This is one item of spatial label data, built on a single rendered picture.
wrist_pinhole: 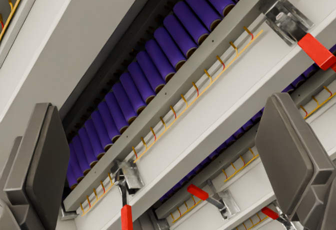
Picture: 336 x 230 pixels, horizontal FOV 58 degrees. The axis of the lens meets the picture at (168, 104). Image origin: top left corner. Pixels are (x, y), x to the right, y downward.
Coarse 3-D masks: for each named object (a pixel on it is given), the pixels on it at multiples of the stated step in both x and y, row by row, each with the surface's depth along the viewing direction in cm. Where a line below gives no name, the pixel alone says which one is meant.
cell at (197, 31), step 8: (176, 8) 37; (184, 8) 36; (184, 16) 36; (192, 16) 35; (184, 24) 36; (192, 24) 35; (200, 24) 35; (192, 32) 35; (200, 32) 34; (208, 32) 34
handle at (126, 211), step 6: (120, 180) 38; (126, 186) 38; (126, 192) 37; (126, 198) 37; (126, 204) 36; (126, 210) 35; (126, 216) 35; (126, 222) 34; (126, 228) 34; (132, 228) 34
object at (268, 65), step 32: (288, 0) 29; (320, 0) 27; (256, 32) 31; (320, 32) 27; (96, 64) 45; (224, 64) 33; (256, 64) 31; (288, 64) 29; (192, 96) 36; (224, 96) 33; (256, 96) 31; (192, 128) 35; (224, 128) 34; (160, 160) 38; (192, 160) 37; (64, 192) 49; (160, 192) 41; (64, 224) 47; (96, 224) 45
